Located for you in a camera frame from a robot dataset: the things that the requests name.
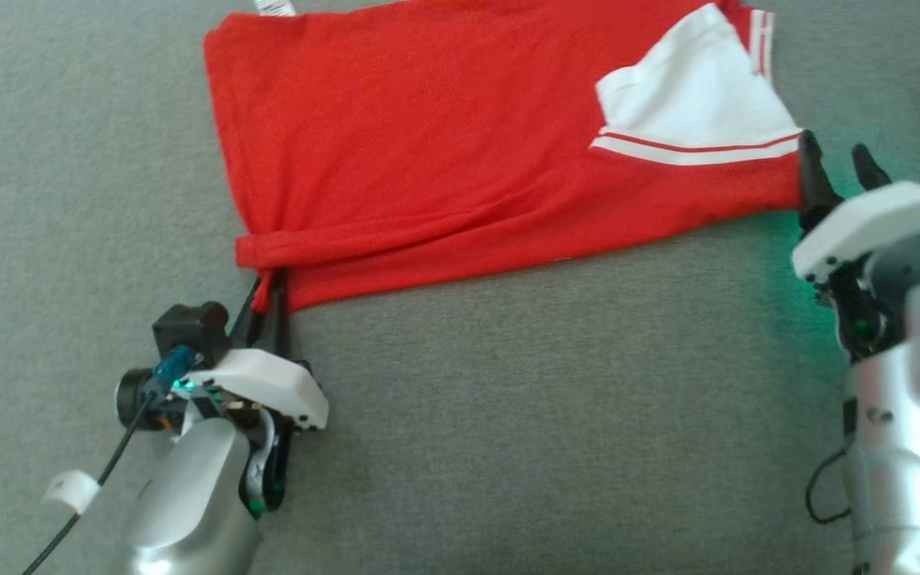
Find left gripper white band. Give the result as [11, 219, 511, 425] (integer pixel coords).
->
[175, 270, 331, 514]

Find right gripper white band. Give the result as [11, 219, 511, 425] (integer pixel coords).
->
[791, 129, 920, 362]

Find red shirt white sleeves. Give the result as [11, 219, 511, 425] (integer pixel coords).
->
[202, 0, 810, 315]

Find grey sofa ottoman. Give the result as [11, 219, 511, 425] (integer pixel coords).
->
[0, 0, 920, 575]

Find left camera cable blue plug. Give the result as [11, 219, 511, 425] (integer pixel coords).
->
[19, 345, 196, 575]

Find white cable label tag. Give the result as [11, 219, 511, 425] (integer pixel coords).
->
[41, 470, 101, 516]

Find black right arm cable loop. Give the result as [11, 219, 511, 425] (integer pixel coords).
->
[805, 444, 857, 526]

